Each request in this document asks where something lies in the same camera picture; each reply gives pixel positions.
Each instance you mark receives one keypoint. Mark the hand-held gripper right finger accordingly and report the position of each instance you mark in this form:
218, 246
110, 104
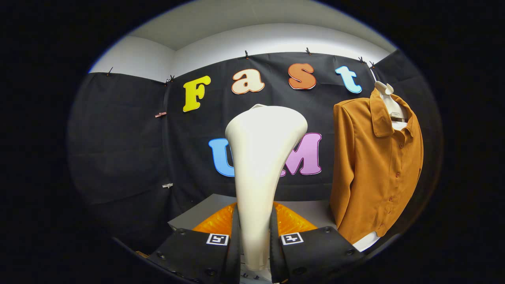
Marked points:
315, 252

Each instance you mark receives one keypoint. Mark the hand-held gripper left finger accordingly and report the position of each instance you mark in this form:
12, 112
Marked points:
189, 252

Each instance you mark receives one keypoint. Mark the white garment steamer head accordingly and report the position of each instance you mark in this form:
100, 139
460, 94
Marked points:
264, 157

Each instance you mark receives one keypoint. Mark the pink clip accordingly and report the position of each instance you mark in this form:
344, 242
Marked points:
160, 114

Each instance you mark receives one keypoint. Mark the black backdrop cloth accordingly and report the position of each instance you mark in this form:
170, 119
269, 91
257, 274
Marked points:
118, 150

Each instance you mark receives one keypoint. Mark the white clip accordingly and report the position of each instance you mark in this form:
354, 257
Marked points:
167, 185

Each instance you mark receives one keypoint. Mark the orange-brown button shirt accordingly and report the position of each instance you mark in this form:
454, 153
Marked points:
371, 177

